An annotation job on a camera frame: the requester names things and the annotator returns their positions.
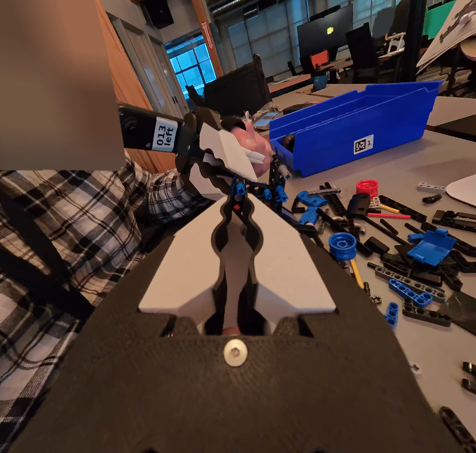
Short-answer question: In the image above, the red toy wheel rim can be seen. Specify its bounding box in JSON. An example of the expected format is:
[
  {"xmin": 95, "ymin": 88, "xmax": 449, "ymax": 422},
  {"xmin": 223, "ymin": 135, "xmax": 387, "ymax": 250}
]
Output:
[{"xmin": 356, "ymin": 179, "xmax": 380, "ymax": 198}]

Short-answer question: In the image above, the black cylindrical toy piece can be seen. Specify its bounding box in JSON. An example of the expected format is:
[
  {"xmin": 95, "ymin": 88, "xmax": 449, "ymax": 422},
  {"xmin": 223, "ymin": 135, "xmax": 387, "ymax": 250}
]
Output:
[{"xmin": 347, "ymin": 193, "xmax": 372, "ymax": 218}]

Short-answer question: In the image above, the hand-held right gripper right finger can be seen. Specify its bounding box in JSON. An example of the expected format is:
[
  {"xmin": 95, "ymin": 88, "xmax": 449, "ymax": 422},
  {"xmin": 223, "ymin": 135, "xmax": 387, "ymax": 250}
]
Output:
[{"xmin": 243, "ymin": 193, "xmax": 337, "ymax": 335}]

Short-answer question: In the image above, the long yellow toy axle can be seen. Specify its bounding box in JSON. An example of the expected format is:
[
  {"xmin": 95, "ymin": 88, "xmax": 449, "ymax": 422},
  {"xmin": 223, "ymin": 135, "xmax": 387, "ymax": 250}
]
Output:
[{"xmin": 350, "ymin": 258, "xmax": 365, "ymax": 290}]

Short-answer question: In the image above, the grey motor toy assembly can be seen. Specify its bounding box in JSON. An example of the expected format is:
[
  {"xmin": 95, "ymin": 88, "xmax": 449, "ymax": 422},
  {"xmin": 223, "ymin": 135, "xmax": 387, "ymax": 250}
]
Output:
[{"xmin": 229, "ymin": 155, "xmax": 294, "ymax": 230}]

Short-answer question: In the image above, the small grey toy beam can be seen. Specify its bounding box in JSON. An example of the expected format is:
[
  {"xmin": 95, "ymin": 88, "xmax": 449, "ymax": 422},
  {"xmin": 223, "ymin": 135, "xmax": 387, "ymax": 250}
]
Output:
[{"xmin": 416, "ymin": 181, "xmax": 447, "ymax": 195}]

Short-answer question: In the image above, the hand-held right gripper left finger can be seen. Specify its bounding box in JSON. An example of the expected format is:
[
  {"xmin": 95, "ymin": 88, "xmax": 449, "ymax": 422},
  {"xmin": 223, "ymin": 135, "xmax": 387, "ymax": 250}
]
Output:
[{"xmin": 138, "ymin": 196, "xmax": 228, "ymax": 335}]

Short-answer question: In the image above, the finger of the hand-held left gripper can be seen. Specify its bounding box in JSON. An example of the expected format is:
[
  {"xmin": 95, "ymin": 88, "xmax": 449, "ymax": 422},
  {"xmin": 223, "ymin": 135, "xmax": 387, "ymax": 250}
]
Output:
[
  {"xmin": 189, "ymin": 159, "xmax": 242, "ymax": 199},
  {"xmin": 200, "ymin": 123, "xmax": 266, "ymax": 181}
]

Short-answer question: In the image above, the black office chair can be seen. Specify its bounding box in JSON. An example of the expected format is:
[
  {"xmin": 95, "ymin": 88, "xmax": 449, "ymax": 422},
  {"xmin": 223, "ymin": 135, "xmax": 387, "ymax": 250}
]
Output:
[{"xmin": 345, "ymin": 22, "xmax": 381, "ymax": 84}]

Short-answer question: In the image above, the wooden beam red sign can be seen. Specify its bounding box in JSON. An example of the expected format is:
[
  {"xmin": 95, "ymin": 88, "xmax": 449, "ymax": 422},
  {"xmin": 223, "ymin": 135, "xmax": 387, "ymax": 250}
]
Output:
[{"xmin": 183, "ymin": 0, "xmax": 224, "ymax": 77}]

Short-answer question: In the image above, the person's left hand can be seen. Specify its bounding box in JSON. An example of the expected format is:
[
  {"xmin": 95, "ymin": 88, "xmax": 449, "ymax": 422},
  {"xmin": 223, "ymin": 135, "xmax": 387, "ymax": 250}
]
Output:
[{"xmin": 220, "ymin": 116, "xmax": 274, "ymax": 179}]

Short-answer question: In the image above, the blue plain toy wheel rim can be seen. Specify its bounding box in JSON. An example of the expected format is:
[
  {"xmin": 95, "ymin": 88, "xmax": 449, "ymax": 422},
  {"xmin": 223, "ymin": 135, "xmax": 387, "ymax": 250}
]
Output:
[{"xmin": 328, "ymin": 232, "xmax": 358, "ymax": 262}]

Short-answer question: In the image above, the open instruction booklet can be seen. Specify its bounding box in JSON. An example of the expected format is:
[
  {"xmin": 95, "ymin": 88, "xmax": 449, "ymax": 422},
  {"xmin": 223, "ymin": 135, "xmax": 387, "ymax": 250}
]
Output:
[{"xmin": 416, "ymin": 0, "xmax": 476, "ymax": 67}]

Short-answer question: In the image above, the black wall speaker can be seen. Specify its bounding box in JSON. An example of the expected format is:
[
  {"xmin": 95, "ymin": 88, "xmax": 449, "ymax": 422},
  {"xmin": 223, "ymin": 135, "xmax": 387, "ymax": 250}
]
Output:
[{"xmin": 142, "ymin": 0, "xmax": 175, "ymax": 30}]

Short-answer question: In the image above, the black toy frame piece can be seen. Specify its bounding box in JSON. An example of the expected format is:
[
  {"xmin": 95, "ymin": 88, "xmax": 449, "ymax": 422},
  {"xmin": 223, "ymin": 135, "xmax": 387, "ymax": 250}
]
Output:
[{"xmin": 432, "ymin": 209, "xmax": 476, "ymax": 234}]

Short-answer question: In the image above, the small tablet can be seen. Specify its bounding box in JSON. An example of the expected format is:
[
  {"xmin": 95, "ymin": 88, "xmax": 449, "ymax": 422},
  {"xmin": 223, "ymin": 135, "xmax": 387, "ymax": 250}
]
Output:
[{"xmin": 252, "ymin": 111, "xmax": 283, "ymax": 129}]

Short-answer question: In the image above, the black building column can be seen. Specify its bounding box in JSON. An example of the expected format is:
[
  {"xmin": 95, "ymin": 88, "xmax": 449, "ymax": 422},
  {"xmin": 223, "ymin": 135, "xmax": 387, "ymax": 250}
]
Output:
[{"xmin": 403, "ymin": 0, "xmax": 431, "ymax": 84}]

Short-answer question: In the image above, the green board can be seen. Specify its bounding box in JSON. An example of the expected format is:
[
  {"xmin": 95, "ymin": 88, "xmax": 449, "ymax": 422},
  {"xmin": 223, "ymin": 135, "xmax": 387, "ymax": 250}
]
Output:
[{"xmin": 424, "ymin": 0, "xmax": 459, "ymax": 40}]

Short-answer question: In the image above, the blue toy fender panel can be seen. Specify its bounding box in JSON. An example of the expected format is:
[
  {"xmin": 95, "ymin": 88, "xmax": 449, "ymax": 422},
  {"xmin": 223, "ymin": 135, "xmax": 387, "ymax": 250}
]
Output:
[{"xmin": 406, "ymin": 227, "xmax": 457, "ymax": 265}]

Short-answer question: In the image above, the black square toy tile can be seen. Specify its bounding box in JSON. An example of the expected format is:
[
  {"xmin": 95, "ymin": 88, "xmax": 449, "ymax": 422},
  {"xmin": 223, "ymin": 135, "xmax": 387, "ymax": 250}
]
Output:
[{"xmin": 444, "ymin": 291, "xmax": 476, "ymax": 336}]

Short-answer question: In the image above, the pile of black toy beams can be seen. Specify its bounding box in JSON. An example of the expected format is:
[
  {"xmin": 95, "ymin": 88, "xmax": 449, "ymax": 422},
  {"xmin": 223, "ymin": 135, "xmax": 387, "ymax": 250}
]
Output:
[{"xmin": 292, "ymin": 181, "xmax": 476, "ymax": 453}]

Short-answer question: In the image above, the blue angled toy beam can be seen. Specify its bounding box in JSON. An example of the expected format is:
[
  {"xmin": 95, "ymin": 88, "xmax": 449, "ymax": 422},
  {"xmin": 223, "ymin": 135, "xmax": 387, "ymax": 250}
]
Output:
[{"xmin": 388, "ymin": 278, "xmax": 434, "ymax": 307}]

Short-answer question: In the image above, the person's left forearm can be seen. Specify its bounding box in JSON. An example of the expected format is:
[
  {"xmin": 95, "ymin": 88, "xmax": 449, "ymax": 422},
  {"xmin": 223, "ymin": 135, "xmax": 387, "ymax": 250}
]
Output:
[{"xmin": 124, "ymin": 150, "xmax": 220, "ymax": 238}]

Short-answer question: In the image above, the white book stand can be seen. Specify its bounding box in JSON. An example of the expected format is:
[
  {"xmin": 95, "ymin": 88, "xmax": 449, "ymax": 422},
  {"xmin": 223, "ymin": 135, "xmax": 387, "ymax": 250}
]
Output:
[{"xmin": 416, "ymin": 33, "xmax": 476, "ymax": 203}]

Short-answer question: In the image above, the blue rectangular toy panel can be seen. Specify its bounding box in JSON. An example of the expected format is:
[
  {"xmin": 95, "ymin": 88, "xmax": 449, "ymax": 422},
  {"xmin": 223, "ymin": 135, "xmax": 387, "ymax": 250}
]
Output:
[
  {"xmin": 297, "ymin": 207, "xmax": 329, "ymax": 227},
  {"xmin": 296, "ymin": 190, "xmax": 328, "ymax": 208}
]

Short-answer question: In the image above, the person in plaid shirt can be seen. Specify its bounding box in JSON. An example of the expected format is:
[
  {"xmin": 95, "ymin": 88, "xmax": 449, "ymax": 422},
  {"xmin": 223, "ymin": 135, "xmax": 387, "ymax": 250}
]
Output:
[{"xmin": 0, "ymin": 169, "xmax": 175, "ymax": 453}]

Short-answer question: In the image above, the blue tagged plastic bin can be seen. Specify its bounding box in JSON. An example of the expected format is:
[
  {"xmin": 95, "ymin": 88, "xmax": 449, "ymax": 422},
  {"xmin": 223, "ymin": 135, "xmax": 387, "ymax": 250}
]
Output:
[{"xmin": 268, "ymin": 81, "xmax": 443, "ymax": 178}]

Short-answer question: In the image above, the large black monitor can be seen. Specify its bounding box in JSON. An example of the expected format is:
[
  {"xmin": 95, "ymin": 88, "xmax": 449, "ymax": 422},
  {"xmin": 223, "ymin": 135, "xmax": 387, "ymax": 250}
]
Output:
[{"xmin": 297, "ymin": 4, "xmax": 354, "ymax": 69}]

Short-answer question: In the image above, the black fabric chair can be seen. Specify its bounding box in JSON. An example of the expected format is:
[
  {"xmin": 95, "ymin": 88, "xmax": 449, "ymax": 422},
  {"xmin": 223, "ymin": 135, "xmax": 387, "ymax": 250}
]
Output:
[{"xmin": 185, "ymin": 53, "xmax": 273, "ymax": 118}]

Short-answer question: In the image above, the grey desk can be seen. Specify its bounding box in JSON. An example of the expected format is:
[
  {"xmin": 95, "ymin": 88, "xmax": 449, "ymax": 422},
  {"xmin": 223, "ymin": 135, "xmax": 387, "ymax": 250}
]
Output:
[{"xmin": 257, "ymin": 83, "xmax": 476, "ymax": 453}]

